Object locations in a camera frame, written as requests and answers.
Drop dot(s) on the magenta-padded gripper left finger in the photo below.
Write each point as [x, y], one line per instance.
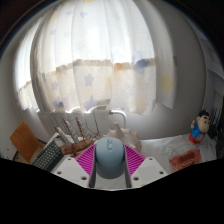
[74, 168]

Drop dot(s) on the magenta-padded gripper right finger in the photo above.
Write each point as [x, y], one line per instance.
[144, 169]

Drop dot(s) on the light blue computer mouse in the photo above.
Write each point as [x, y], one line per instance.
[110, 158]

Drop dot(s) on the white printed tablecloth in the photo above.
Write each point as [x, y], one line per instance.
[156, 148]

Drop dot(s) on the black computer keyboard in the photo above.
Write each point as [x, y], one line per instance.
[50, 156]

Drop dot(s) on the large white conch shell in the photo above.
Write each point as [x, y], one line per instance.
[130, 138]

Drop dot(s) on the white radiator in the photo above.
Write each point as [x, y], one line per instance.
[53, 121]

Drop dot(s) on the brown wooden chair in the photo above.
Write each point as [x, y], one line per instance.
[25, 141]

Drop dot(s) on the cartoon boy figure clock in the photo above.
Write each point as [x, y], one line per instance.
[199, 128]

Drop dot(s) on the black router with antennas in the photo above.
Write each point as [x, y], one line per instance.
[216, 125]

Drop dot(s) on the white star-print curtain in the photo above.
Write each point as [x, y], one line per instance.
[96, 50]

